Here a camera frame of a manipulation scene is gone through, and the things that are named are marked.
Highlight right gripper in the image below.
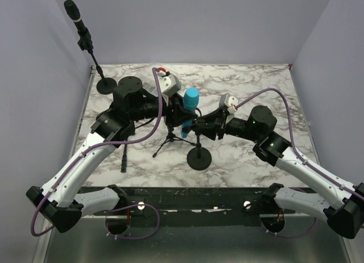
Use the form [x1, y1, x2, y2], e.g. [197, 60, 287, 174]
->
[193, 106, 261, 142]

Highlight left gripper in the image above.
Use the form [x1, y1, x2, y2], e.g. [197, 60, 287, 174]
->
[130, 91, 198, 127]

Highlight cyan blue microphone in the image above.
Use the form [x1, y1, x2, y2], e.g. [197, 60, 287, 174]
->
[180, 87, 200, 139]

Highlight black tripod shock-mount stand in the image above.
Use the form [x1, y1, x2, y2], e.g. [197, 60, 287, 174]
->
[152, 126, 196, 158]

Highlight black round-base stand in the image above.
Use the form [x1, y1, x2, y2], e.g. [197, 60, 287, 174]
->
[77, 31, 117, 95]
[187, 119, 212, 171]

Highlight black microphone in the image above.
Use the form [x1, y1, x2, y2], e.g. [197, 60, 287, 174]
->
[64, 0, 91, 40]

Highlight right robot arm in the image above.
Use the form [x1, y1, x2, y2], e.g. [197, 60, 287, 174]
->
[191, 105, 363, 239]

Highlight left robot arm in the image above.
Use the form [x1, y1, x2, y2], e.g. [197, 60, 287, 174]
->
[26, 70, 196, 233]

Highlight clear plastic screw box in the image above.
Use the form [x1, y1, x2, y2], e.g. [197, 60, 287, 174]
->
[143, 82, 158, 96]

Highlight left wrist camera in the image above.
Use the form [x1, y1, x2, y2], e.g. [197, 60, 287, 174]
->
[157, 68, 181, 97]

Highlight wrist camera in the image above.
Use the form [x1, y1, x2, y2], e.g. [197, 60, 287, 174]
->
[157, 68, 181, 97]
[219, 93, 238, 115]

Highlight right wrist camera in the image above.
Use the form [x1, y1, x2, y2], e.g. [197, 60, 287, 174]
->
[219, 93, 238, 115]

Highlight black T-handle tool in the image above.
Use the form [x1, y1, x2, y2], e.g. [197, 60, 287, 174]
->
[121, 145, 127, 173]

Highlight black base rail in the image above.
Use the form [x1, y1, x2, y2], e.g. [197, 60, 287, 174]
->
[95, 187, 281, 228]

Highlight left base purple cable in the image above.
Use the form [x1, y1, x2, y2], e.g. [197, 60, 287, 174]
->
[105, 203, 162, 241]

